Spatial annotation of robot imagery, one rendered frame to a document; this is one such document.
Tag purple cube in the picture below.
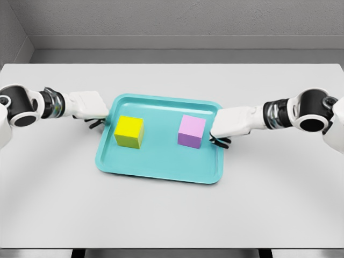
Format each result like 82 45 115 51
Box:
177 114 207 149

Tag yellow cube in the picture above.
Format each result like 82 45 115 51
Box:
114 115 145 149

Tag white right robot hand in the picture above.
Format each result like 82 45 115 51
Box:
209 106 256 149

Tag teal rectangular tray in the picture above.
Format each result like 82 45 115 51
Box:
95 93 226 185

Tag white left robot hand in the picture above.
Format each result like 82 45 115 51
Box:
69 90 110 130

